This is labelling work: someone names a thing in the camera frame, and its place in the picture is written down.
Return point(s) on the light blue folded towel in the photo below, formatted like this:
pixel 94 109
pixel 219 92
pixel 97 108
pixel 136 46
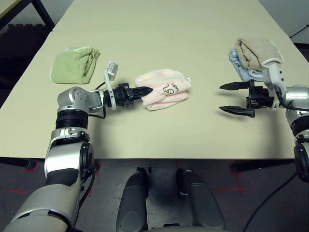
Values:
pixel 237 64

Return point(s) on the black metal stand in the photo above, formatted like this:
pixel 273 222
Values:
pixel 300 30

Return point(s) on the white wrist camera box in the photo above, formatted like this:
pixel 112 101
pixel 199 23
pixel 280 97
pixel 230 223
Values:
pixel 109 77
pixel 275 79

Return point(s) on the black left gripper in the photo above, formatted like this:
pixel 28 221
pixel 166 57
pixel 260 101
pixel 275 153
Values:
pixel 123 95

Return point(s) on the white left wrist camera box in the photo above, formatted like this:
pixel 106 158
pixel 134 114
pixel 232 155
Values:
pixel 109 77

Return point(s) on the pink towel with white trim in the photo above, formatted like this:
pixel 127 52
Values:
pixel 166 91

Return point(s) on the grey robot left leg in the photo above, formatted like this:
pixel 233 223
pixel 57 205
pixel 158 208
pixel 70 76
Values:
pixel 132 203

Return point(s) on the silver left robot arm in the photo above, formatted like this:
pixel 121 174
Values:
pixel 70 145

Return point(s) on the beige folded towel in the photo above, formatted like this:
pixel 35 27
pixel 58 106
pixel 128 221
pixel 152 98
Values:
pixel 256 54

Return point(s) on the grey robot leg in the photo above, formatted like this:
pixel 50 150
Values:
pixel 132 203
pixel 201 200

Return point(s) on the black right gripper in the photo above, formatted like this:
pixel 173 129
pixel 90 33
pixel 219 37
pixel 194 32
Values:
pixel 258 97

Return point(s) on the grey robot right leg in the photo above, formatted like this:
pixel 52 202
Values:
pixel 201 200

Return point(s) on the green folded towel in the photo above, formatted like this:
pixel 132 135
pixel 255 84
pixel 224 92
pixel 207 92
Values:
pixel 70 67

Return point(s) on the beige side table black legs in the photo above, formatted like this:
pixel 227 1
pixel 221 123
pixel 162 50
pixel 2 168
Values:
pixel 24 9

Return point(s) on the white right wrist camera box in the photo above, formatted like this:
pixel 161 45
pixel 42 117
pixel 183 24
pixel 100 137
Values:
pixel 275 79

